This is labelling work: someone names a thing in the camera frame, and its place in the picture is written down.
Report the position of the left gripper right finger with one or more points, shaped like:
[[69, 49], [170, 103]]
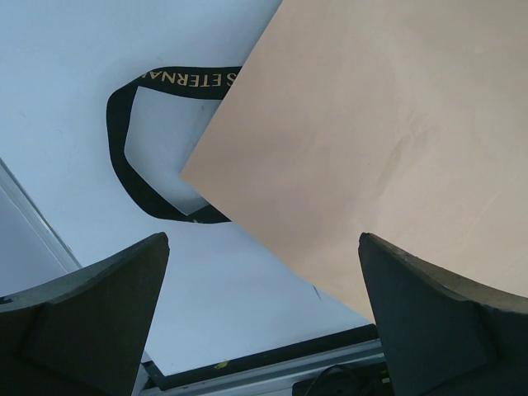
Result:
[[442, 333]]

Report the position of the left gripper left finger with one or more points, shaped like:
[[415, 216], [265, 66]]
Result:
[[84, 333]]

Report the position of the green and peach wrapping paper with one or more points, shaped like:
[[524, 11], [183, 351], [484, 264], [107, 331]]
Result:
[[406, 119]]

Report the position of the black gold-lettered ribbon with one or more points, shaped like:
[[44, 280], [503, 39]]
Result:
[[189, 82]]

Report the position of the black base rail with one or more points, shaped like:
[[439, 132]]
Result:
[[273, 371]]

